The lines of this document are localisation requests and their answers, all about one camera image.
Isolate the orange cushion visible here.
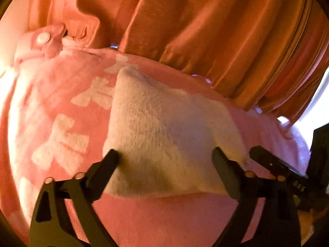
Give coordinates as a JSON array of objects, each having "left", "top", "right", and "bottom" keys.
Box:
[{"left": 27, "top": 0, "right": 144, "bottom": 50}]

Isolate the pink pouch with white cap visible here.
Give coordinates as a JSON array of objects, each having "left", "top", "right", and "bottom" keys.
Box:
[{"left": 14, "top": 23, "right": 69, "bottom": 63}]

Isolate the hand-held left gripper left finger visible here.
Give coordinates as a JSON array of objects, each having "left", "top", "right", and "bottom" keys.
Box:
[{"left": 29, "top": 149, "right": 120, "bottom": 247}]

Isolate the orange curtain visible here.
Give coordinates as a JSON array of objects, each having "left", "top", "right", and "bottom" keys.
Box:
[{"left": 113, "top": 0, "right": 327, "bottom": 124}]

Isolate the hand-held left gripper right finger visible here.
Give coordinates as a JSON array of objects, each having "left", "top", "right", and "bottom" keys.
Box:
[{"left": 211, "top": 147, "right": 302, "bottom": 247}]

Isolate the white fuzzy small garment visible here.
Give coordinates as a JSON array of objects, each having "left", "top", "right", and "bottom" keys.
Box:
[{"left": 102, "top": 65, "right": 249, "bottom": 195}]

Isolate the pink white patterned blanket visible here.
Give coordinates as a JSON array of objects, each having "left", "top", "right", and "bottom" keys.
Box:
[{"left": 0, "top": 48, "right": 312, "bottom": 247}]

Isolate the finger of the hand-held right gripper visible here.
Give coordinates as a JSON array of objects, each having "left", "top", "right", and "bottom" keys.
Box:
[{"left": 249, "top": 145, "right": 308, "bottom": 194}]

